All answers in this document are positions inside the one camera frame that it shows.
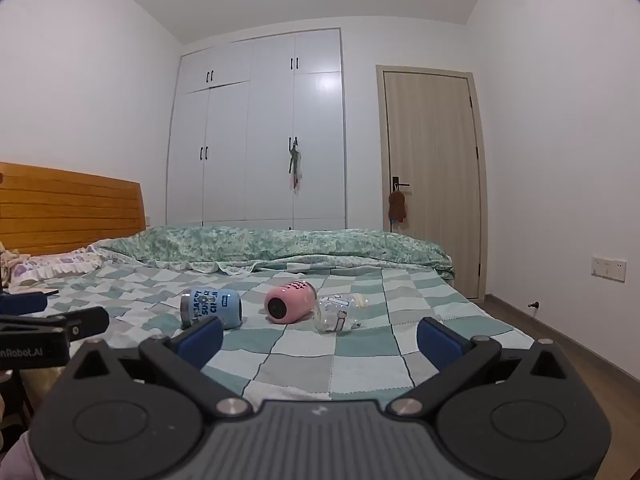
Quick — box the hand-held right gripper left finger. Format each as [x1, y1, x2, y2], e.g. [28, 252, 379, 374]
[60, 316, 253, 418]

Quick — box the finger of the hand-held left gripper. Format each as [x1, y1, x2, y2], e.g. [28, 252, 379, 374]
[0, 289, 60, 316]
[0, 306, 110, 345]

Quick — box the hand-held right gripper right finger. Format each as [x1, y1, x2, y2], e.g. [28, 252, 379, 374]
[387, 316, 581, 418]

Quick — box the blue printed cup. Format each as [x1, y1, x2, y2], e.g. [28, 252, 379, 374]
[180, 288, 244, 331]

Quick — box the pink cup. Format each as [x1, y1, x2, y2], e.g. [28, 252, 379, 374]
[263, 281, 318, 325]

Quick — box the clear plastic bottle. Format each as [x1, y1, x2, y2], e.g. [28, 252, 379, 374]
[313, 293, 371, 335]

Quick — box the beige cloth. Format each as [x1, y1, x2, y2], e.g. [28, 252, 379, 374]
[0, 241, 22, 288]

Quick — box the purple floral pillow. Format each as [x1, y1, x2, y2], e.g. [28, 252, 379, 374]
[9, 251, 107, 287]

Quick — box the checkered bed sheet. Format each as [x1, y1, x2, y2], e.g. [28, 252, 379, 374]
[0, 259, 537, 411]

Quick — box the wooden headboard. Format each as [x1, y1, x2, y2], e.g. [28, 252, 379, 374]
[0, 161, 147, 257]

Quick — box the pink clothing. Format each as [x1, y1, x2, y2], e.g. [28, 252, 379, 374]
[0, 442, 52, 480]

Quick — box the green floral quilt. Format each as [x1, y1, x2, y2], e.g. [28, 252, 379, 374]
[87, 224, 456, 280]

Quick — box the brown plush toy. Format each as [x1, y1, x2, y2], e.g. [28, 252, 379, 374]
[388, 184, 407, 224]

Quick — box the beige wooden door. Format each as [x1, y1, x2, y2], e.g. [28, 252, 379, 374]
[375, 64, 489, 302]

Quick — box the white wardrobe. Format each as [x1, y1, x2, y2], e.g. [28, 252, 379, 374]
[165, 28, 347, 233]

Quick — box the hanging grey pink ornament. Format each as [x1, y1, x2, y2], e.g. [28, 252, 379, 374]
[287, 139, 305, 192]

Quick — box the white wall socket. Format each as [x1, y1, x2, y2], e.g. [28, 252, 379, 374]
[591, 256, 628, 282]

